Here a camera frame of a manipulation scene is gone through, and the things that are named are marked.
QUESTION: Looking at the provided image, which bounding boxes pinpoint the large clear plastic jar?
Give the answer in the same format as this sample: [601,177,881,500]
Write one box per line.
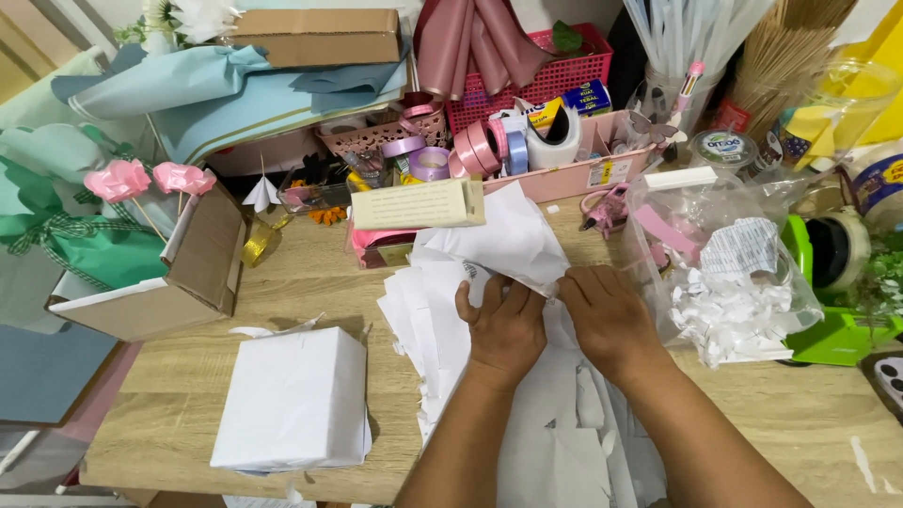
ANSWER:
[758,59,903,179]

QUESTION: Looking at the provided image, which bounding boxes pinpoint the pink butterfly decoration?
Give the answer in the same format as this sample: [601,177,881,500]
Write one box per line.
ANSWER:
[624,109,682,147]

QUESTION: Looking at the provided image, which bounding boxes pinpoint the pink lace pattern basket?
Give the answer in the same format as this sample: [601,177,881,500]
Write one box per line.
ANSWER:
[318,106,450,159]

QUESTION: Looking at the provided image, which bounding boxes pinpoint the person's right hand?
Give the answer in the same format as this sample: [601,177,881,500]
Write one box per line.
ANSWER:
[557,267,675,386]

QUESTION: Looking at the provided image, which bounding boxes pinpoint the clear box with pink ribbon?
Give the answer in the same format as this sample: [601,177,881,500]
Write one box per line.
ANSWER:
[345,224,419,271]

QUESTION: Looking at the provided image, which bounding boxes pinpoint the closed brown cardboard box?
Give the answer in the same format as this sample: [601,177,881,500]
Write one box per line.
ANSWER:
[226,8,404,70]

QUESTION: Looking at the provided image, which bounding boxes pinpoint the white jar with label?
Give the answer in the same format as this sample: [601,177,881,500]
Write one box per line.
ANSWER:
[842,144,903,235]

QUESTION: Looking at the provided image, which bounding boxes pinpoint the dusty pink wrapping sheets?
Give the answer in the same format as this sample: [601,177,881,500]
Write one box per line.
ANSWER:
[413,0,555,101]

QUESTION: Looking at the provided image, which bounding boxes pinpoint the cream plastic box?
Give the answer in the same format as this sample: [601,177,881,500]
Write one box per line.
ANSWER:
[350,176,487,231]

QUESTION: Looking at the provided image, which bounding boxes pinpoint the white paper wrapped box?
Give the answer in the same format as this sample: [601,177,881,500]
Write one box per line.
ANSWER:
[210,326,373,474]

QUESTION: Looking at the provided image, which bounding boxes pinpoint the clear jar of plastic sticks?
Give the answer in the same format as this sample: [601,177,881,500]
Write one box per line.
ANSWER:
[624,0,777,139]

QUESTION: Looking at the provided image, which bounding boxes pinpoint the bundle of bamboo skewers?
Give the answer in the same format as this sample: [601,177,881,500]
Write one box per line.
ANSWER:
[715,0,859,143]

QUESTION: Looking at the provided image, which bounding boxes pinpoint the blue board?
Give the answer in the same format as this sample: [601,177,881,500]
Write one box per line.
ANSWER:
[0,322,122,429]

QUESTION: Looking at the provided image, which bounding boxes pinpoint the small clear lidded cup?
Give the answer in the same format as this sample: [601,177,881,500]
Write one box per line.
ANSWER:
[687,128,760,178]

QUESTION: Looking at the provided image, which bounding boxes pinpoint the pink glue gun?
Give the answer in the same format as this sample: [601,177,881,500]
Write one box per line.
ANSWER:
[579,183,631,238]

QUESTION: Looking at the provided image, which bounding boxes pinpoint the green wrapped bouquet paper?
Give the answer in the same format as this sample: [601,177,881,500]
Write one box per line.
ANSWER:
[0,121,172,294]

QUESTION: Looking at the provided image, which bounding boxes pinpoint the green tape dispenser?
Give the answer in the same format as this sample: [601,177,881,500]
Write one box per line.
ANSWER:
[779,207,903,368]

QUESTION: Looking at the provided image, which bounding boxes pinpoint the white artificial flowers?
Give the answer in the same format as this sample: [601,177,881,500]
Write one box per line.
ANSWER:
[115,0,242,56]

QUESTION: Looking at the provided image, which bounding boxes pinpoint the light blue ribbon roll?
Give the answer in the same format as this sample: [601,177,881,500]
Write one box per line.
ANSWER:
[504,130,530,176]

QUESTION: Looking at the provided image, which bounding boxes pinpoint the small clear plastic box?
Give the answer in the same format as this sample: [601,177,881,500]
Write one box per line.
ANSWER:
[277,165,354,213]

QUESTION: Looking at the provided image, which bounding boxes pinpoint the green artificial plant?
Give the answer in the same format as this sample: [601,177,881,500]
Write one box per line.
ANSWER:
[845,231,903,334]

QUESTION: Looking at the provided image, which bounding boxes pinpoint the white folded paper ornament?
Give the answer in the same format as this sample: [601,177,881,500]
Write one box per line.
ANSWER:
[242,155,282,214]

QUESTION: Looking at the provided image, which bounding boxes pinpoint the pile of white paper sheets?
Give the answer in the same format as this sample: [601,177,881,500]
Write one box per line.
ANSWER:
[377,240,668,508]

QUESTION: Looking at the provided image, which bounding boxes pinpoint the heap of blue wrapping paper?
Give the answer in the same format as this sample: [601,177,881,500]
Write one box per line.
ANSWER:
[51,42,412,167]

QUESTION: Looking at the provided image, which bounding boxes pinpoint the pink paper flower on stick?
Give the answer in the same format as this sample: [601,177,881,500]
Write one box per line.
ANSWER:
[84,159,169,245]
[153,162,217,214]

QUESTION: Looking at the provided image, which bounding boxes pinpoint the pink ribbon rolls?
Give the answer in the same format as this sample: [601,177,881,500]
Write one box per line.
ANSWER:
[450,119,509,179]

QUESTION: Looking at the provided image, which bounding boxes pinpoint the black white spotted item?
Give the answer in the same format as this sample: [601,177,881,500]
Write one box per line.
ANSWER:
[859,350,903,426]

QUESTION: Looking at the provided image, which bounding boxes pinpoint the white tape roll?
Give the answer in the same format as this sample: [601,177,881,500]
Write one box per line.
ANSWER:
[525,106,584,172]

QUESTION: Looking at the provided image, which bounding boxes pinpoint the gold ribbon roll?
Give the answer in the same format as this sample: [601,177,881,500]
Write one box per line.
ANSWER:
[240,213,294,269]

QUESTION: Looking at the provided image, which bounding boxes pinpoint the pink plastic organizer tray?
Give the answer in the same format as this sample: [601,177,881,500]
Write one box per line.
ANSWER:
[451,109,655,206]

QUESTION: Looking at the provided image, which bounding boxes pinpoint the lilac ribbon roll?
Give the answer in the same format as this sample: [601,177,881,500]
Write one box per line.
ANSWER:
[380,134,428,159]

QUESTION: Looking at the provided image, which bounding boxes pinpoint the clear bag of paper scraps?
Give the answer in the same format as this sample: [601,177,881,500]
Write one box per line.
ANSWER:
[620,168,825,370]

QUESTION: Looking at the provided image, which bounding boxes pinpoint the yellow and blue packet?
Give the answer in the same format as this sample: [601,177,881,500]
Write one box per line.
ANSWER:
[525,78,614,132]

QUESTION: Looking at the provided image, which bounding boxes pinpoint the yellow paper sheets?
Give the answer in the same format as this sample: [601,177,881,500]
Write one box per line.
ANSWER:
[835,0,903,147]

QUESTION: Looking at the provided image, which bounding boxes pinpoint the purple ribbon roll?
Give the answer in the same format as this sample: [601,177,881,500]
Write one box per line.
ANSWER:
[408,146,452,183]

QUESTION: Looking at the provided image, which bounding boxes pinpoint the pink pen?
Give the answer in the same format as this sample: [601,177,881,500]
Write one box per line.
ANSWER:
[669,60,706,119]

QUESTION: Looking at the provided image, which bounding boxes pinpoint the person's left hand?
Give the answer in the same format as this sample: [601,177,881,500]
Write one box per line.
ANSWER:
[455,274,550,393]

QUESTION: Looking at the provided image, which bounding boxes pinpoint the red plastic basket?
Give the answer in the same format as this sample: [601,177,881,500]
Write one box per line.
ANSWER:
[445,23,614,136]

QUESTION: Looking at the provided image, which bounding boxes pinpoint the white paper sheet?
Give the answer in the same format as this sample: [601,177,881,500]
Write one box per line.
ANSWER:
[422,180,572,299]

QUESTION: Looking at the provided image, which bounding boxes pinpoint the open brown cardboard box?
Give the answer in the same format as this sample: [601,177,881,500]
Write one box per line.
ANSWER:
[46,183,248,344]

